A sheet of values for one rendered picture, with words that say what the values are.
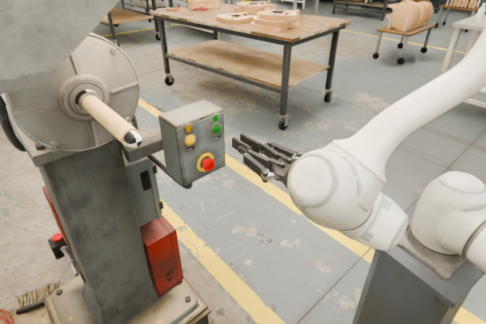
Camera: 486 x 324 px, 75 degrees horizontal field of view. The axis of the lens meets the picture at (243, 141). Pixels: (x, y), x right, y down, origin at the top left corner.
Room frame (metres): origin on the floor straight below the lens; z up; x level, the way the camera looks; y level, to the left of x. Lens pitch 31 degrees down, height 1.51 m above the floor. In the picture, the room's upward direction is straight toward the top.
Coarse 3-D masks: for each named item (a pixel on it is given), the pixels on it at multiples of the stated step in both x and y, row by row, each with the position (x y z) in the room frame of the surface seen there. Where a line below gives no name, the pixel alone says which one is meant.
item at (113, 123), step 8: (88, 96) 0.57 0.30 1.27; (88, 104) 0.54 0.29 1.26; (96, 104) 0.53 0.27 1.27; (104, 104) 0.54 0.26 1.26; (88, 112) 0.54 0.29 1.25; (96, 112) 0.51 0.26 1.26; (104, 112) 0.50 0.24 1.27; (112, 112) 0.50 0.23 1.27; (104, 120) 0.48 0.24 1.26; (112, 120) 0.47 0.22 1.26; (120, 120) 0.47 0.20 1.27; (112, 128) 0.46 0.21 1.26; (120, 128) 0.45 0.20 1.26; (128, 128) 0.44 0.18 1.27; (120, 136) 0.43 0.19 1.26
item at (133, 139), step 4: (128, 132) 0.44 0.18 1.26; (132, 132) 0.44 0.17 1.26; (136, 132) 0.44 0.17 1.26; (124, 136) 0.43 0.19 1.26; (128, 136) 0.43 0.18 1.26; (132, 136) 0.43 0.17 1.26; (136, 136) 0.43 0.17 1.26; (140, 136) 0.44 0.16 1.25; (124, 140) 0.43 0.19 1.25; (128, 140) 0.42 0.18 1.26; (132, 140) 0.42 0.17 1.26; (136, 140) 0.43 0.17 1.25; (140, 140) 0.43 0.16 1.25; (128, 144) 0.42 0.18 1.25; (132, 144) 0.42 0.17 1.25; (136, 144) 0.42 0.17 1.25; (140, 144) 0.43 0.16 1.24
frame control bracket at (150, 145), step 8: (152, 136) 0.81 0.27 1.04; (160, 136) 0.81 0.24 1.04; (144, 144) 0.76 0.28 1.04; (152, 144) 0.77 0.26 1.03; (160, 144) 0.79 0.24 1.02; (128, 152) 0.73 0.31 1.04; (136, 152) 0.74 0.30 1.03; (144, 152) 0.75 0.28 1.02; (152, 152) 0.77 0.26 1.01; (128, 160) 0.73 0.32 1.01; (136, 160) 0.74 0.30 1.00
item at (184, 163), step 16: (176, 112) 0.80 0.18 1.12; (192, 112) 0.80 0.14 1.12; (208, 112) 0.80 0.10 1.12; (160, 128) 0.79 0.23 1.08; (176, 128) 0.72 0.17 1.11; (208, 128) 0.78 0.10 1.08; (176, 144) 0.72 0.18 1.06; (192, 144) 0.74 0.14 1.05; (208, 144) 0.78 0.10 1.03; (224, 144) 0.82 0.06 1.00; (176, 160) 0.73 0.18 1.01; (192, 160) 0.74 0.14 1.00; (224, 160) 0.82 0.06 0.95; (176, 176) 0.74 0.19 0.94; (192, 176) 0.74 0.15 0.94
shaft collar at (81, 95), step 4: (80, 92) 0.58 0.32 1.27; (84, 92) 0.58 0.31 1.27; (88, 92) 0.58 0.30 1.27; (92, 92) 0.58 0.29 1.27; (76, 96) 0.58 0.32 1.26; (80, 96) 0.57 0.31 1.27; (84, 96) 0.57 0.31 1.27; (96, 96) 0.58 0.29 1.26; (100, 96) 0.59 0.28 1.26; (76, 100) 0.57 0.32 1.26; (80, 100) 0.56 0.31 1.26; (100, 100) 0.59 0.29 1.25; (76, 104) 0.57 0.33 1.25; (80, 104) 0.56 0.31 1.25; (80, 108) 0.56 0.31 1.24; (84, 108) 0.56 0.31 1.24; (84, 112) 0.56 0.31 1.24
